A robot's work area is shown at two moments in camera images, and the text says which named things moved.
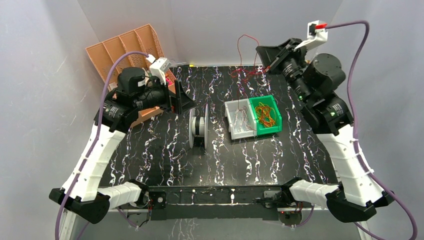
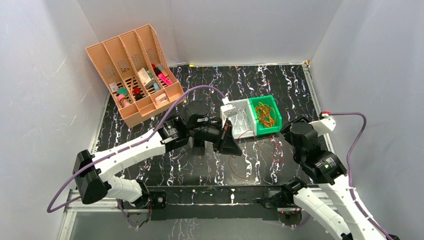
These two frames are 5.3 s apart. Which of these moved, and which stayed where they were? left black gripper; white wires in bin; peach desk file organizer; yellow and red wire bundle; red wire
Moved: left black gripper; red wire
Stayed: white wires in bin; peach desk file organizer; yellow and red wire bundle
